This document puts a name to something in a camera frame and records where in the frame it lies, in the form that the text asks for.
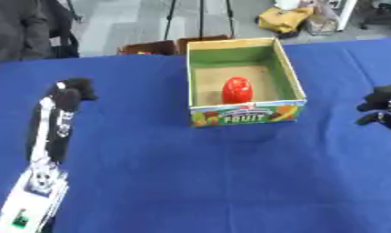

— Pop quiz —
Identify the red toy fruit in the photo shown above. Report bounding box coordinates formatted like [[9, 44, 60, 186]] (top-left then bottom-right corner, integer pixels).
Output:
[[221, 76, 255, 105]]

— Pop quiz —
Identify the person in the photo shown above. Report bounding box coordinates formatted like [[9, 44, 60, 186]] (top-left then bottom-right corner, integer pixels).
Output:
[[0, 0, 81, 68]]

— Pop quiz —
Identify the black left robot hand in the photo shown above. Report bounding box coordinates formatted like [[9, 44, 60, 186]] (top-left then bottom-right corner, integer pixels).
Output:
[[25, 77, 100, 165]]

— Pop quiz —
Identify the black tripod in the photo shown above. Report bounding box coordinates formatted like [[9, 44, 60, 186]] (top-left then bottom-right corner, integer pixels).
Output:
[[162, 0, 237, 41]]

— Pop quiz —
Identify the cardboard box with green inside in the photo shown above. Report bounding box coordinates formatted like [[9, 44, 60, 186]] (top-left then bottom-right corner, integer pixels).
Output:
[[184, 36, 309, 128]]

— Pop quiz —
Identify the yellow bag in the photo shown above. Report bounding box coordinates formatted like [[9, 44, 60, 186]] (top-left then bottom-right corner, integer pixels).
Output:
[[256, 5, 316, 35]]

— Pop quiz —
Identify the brown cardboard box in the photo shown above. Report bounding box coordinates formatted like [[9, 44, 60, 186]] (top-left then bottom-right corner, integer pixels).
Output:
[[117, 40, 180, 56], [175, 34, 234, 56]]

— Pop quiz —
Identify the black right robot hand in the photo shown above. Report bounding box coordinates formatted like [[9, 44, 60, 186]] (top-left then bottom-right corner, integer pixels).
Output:
[[355, 85, 391, 144]]

